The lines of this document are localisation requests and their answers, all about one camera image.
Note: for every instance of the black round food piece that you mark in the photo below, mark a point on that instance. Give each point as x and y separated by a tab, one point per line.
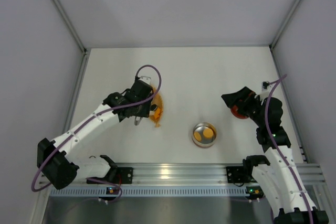
153	107

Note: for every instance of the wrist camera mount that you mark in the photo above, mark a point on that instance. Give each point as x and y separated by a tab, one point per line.
143	81
265	89

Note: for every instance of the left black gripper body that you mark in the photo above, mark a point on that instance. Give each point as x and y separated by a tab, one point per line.
146	106

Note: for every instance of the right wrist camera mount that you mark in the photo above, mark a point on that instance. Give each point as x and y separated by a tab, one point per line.
265	89

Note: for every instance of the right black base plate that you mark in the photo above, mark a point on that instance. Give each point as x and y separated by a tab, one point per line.
238	175

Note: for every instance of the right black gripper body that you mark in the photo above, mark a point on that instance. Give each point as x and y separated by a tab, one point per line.
241	100

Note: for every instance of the aluminium front rail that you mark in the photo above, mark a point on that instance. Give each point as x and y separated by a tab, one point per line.
146	174

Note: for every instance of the round steel lunch box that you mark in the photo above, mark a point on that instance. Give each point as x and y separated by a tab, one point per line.
205	142

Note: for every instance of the orange food chunk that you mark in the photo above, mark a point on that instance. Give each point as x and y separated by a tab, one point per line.
157	114

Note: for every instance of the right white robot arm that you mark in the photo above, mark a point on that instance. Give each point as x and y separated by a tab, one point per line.
275	170

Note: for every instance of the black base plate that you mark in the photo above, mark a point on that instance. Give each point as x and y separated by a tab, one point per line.
238	175
118	175

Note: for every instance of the orange leaf-shaped plate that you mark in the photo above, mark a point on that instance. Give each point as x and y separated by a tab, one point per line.
159	102

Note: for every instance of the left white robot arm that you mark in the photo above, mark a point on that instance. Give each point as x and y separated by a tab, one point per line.
58	159

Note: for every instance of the slotted grey cable duct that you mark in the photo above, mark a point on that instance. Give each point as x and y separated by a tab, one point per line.
157	191

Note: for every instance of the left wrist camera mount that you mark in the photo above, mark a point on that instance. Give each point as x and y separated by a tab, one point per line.
143	81

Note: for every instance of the red round lid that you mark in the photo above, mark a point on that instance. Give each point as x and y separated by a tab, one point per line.
239	112

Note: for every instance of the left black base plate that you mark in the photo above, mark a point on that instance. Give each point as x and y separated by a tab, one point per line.
118	175

